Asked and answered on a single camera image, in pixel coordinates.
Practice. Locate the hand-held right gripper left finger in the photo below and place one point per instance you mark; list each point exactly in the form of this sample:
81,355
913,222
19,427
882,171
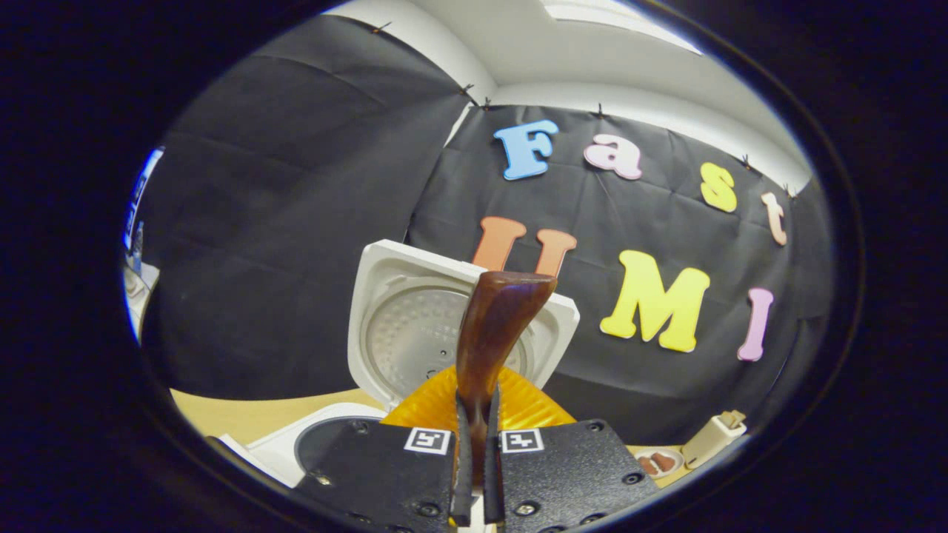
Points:
378,474

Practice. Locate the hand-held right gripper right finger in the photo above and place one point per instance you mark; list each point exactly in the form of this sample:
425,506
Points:
570,474

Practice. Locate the white rice cooker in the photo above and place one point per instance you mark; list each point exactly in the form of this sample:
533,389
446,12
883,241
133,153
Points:
400,333

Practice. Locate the brown wooden spoon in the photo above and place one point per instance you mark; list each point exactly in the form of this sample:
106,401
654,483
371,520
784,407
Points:
496,326

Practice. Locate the brown meat piece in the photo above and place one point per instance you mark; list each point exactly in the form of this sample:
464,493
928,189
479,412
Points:
648,466
664,460

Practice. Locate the white round plate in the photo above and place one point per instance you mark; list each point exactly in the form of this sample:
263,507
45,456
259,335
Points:
670,474

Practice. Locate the white toaster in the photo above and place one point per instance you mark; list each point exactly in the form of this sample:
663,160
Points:
707,444

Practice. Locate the toast bread slice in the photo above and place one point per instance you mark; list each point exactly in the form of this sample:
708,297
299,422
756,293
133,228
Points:
733,420

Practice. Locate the black backdrop cloth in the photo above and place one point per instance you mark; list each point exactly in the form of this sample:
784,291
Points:
296,222

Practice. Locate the computer monitor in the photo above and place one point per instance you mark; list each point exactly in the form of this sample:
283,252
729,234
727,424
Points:
137,200

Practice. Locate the ceiling light panel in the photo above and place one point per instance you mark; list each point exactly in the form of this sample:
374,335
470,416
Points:
615,18

